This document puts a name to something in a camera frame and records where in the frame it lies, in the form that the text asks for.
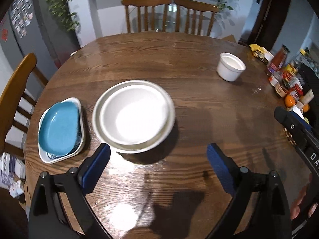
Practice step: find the red sauce bottle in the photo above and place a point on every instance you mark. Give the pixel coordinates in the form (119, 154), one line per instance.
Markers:
(278, 60)

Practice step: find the red lid chili jar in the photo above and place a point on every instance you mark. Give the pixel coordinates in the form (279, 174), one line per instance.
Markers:
(296, 92)

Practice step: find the white ramekin cup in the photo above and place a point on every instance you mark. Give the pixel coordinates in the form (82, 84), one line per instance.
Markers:
(230, 67)

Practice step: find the small red label jar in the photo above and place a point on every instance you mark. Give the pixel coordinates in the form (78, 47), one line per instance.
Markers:
(274, 79)

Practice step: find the back left wooden chair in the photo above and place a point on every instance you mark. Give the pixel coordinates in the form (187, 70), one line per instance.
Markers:
(146, 13)

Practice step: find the blue oval dish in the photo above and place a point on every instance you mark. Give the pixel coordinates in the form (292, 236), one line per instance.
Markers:
(59, 129)

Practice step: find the large white bowl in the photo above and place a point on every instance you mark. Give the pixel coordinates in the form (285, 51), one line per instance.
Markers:
(139, 148)

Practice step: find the wooden chair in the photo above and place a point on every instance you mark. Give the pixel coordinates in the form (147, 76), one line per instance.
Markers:
(195, 16)
(146, 13)
(11, 97)

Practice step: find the yellow snack packet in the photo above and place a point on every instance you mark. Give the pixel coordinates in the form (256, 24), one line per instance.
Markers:
(261, 53)

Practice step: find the yellow cap vinegar bottle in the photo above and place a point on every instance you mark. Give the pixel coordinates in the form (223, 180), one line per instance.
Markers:
(292, 68)

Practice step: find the dark lid sauce jar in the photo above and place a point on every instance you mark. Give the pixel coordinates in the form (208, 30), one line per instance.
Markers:
(282, 88)

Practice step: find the grey refrigerator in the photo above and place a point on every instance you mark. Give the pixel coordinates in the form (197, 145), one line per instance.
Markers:
(28, 26)

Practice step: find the back right wooden chair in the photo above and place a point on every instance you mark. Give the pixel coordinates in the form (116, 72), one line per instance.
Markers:
(195, 16)

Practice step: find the hanging green vine plant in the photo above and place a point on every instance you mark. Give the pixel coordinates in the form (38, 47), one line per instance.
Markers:
(59, 9)

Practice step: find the dark wooden door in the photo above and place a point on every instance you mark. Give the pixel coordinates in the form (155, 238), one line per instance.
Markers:
(269, 22)

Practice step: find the medium white bowl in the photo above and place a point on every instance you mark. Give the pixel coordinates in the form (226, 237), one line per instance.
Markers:
(134, 114)

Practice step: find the wooden bead trivet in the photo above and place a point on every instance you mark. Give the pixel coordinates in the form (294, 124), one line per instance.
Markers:
(289, 137)

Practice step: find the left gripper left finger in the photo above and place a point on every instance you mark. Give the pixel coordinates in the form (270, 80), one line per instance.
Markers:
(92, 168)

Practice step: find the person's right hand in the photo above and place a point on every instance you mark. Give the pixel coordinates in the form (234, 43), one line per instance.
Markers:
(295, 208)

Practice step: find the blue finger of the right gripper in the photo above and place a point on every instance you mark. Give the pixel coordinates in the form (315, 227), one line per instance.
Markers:
(300, 119)
(291, 121)

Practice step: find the orange fruit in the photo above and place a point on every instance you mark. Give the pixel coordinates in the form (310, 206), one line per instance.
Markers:
(305, 108)
(289, 101)

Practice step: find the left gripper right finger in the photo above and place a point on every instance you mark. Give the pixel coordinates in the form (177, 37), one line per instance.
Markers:
(224, 167)

